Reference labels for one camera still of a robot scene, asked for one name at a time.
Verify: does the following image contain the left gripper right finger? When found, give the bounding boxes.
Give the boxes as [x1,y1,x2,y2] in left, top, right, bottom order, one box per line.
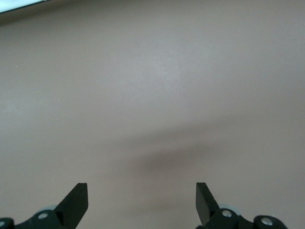
[195,182,288,229]

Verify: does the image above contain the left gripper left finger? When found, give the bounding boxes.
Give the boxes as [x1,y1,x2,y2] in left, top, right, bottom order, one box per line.
[0,182,89,229]

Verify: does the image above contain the white ledge panel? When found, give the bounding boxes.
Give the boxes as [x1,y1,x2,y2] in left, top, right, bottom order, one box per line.
[0,0,47,14]

